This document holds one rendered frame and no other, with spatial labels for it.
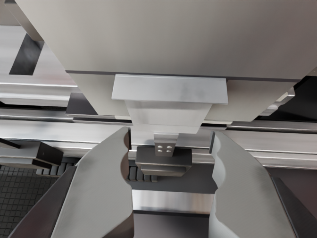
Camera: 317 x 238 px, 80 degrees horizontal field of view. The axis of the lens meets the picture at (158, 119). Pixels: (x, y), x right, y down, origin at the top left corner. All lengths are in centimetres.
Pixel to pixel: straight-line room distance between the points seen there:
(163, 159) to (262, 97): 27
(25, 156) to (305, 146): 64
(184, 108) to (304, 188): 74
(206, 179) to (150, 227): 55
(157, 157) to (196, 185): 35
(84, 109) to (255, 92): 19
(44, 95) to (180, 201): 22
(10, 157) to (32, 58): 25
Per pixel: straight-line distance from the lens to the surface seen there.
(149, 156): 41
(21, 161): 51
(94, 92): 19
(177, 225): 22
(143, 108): 20
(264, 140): 54
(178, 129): 25
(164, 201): 22
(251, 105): 20
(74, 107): 25
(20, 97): 33
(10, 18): 35
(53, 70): 28
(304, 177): 90
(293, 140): 57
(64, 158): 68
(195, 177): 74
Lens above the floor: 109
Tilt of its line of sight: 23 degrees down
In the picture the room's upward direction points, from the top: 177 degrees counter-clockwise
